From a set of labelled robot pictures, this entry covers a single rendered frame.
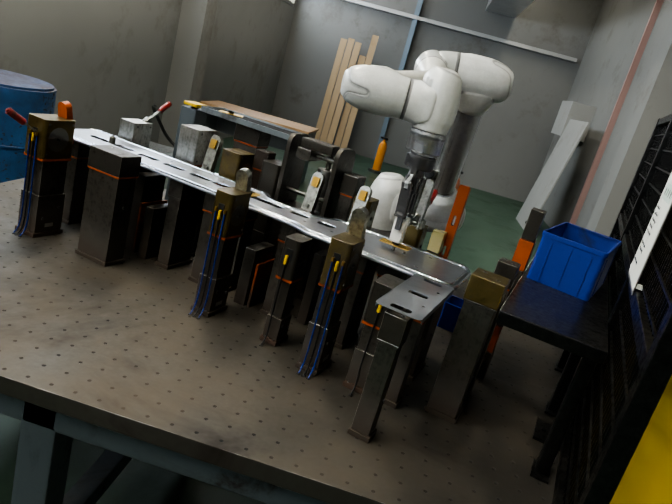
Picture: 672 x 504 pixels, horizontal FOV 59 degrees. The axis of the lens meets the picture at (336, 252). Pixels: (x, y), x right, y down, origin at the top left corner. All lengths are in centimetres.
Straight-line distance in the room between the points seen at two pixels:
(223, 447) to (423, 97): 90
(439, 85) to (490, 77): 57
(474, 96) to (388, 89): 62
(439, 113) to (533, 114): 987
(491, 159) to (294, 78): 390
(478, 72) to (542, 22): 938
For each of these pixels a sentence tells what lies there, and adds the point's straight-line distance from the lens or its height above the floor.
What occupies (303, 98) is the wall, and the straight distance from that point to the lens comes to 1143.
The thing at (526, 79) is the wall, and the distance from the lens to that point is 1131.
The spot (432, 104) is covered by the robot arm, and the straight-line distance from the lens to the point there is 148.
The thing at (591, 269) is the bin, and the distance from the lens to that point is 160.
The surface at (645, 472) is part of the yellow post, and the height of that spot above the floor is 96.
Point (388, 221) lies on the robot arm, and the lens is 238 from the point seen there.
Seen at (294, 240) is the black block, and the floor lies 99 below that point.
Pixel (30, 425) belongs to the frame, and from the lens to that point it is 140.
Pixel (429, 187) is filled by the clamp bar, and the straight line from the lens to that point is 170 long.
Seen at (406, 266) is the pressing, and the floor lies 100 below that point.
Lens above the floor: 141
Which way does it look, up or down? 17 degrees down
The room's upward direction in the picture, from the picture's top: 16 degrees clockwise
